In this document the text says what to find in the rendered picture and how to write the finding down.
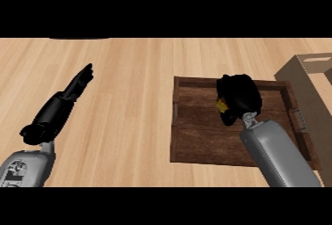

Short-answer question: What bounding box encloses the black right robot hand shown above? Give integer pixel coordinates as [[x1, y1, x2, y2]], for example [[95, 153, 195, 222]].
[[216, 74, 263, 127]]

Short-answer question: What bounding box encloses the orange sweet potato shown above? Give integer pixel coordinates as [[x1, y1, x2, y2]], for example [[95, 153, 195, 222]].
[[216, 98, 230, 114]]

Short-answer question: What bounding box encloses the dark brown wooden tray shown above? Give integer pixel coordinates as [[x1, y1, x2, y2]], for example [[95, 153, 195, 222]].
[[168, 76, 323, 171]]

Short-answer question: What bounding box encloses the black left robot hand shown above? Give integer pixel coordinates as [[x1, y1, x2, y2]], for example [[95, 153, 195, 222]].
[[18, 62, 95, 146]]

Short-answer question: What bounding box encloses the tan cardboard box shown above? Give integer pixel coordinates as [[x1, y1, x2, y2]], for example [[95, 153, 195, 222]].
[[273, 52, 332, 183]]

